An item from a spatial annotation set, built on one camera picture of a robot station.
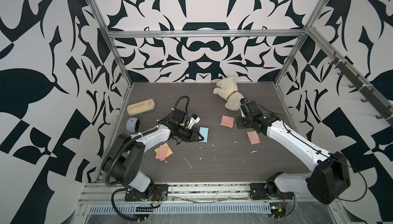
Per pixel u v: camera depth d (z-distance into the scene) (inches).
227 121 40.1
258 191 29.3
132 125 35.1
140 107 39.9
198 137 31.8
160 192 28.8
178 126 28.1
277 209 28.0
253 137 36.3
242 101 30.0
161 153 33.7
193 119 31.9
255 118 24.5
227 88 41.2
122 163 17.3
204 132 32.7
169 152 34.3
